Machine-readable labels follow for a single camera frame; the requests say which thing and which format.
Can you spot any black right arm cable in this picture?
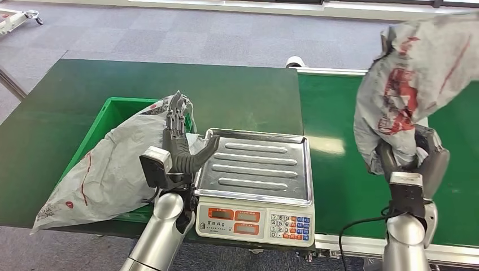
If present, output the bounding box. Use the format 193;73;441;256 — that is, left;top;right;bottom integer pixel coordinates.
338;206;406;271

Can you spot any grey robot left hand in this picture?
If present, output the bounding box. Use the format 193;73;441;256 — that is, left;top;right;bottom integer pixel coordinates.
162;90;221;177

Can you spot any grey metal bar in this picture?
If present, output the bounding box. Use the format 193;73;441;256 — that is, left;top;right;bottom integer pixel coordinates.
0;67;28;101

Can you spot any green conveyor belt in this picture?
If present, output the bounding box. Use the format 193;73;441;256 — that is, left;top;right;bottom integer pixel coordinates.
297;67;479;267

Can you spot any white conveyor roller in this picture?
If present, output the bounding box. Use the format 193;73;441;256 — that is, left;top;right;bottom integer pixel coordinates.
286;56;308;69

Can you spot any large grey courier bag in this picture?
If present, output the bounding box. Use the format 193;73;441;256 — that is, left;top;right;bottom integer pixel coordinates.
31;95;207;235

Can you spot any white wall ledge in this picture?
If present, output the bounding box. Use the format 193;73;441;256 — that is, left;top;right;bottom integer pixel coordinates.
129;0;479;21

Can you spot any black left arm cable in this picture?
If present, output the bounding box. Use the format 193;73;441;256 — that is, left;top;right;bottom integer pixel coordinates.
141;187;162;205

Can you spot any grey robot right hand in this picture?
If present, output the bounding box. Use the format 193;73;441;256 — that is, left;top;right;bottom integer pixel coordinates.
376;125;451;201

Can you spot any electronic weighing scale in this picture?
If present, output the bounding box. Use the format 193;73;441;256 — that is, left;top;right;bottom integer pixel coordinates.
194;128;316;248

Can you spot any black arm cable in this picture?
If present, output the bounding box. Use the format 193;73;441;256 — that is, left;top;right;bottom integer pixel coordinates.
141;187;162;205
338;206;406;271

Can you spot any green plastic bin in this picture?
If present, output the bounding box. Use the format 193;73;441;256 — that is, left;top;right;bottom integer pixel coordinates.
56;97;196;224

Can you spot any small grey courier bag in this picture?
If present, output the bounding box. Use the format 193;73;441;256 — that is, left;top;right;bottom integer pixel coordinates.
353;13;479;175

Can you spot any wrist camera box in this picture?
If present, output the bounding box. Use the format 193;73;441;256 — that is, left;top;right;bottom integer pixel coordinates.
389;172;426;218
139;146;174;189

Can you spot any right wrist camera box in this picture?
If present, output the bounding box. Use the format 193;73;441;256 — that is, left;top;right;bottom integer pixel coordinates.
389;172;426;218

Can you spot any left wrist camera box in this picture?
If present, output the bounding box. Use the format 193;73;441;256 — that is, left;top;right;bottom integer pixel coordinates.
139;146;174;189

